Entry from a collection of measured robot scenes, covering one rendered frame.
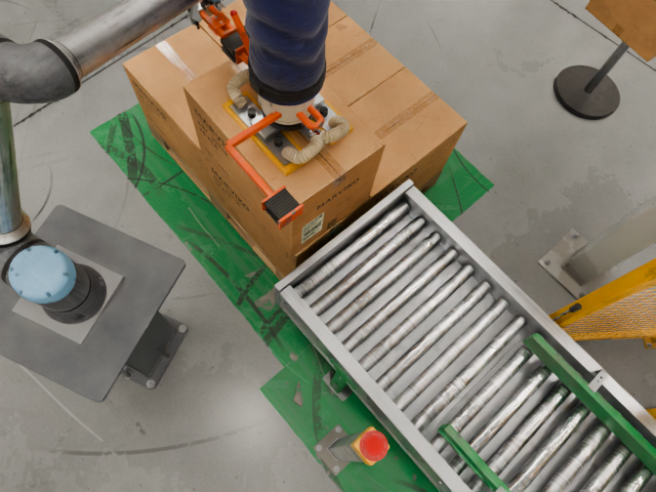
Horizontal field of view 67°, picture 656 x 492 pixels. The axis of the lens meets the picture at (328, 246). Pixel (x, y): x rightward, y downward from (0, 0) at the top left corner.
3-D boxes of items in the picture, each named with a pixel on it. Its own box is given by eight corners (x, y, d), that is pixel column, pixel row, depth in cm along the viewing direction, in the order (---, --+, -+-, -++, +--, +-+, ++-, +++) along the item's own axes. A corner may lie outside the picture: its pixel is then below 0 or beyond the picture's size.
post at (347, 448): (348, 450, 217) (390, 446, 125) (336, 461, 215) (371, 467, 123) (338, 437, 219) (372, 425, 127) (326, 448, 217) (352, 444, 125)
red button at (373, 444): (391, 447, 125) (394, 446, 121) (371, 467, 123) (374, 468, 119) (372, 425, 127) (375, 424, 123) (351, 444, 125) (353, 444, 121)
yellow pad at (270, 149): (309, 160, 162) (310, 151, 157) (285, 177, 159) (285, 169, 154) (246, 93, 171) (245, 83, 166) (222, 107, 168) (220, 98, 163)
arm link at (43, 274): (65, 322, 145) (39, 310, 128) (19, 290, 146) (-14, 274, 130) (101, 279, 150) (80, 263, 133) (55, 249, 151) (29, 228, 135)
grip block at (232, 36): (260, 52, 165) (259, 38, 160) (235, 65, 162) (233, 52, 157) (244, 36, 167) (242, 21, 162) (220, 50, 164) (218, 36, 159)
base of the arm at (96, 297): (90, 332, 154) (78, 327, 145) (30, 312, 154) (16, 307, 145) (116, 275, 161) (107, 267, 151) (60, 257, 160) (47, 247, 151)
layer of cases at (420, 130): (442, 169, 259) (468, 122, 222) (295, 288, 229) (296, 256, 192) (294, 29, 288) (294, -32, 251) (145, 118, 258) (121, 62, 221)
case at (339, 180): (368, 200, 203) (386, 144, 166) (291, 257, 191) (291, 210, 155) (277, 103, 218) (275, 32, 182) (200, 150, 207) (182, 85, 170)
